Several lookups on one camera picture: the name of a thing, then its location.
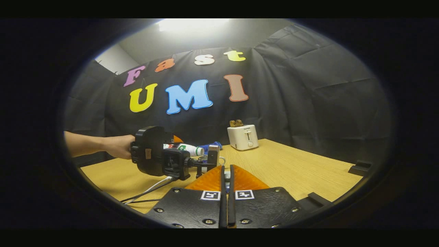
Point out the white toaster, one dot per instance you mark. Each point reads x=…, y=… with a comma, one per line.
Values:
x=241, y=139

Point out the blue towel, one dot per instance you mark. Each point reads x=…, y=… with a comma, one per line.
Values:
x=203, y=149

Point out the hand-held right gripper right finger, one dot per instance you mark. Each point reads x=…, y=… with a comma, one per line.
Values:
x=232, y=212

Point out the black plastic bracket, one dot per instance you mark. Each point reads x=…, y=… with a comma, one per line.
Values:
x=360, y=168

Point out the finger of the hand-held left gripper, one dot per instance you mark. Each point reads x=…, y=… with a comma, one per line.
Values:
x=176, y=140

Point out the white water bottle green label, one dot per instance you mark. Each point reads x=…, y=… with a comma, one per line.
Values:
x=190, y=149

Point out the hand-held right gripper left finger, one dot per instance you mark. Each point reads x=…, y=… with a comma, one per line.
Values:
x=222, y=212

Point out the brown toast slice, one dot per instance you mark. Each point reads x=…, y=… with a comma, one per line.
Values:
x=233, y=124
x=239, y=123

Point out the black backdrop cloth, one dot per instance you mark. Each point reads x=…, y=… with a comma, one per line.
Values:
x=308, y=103

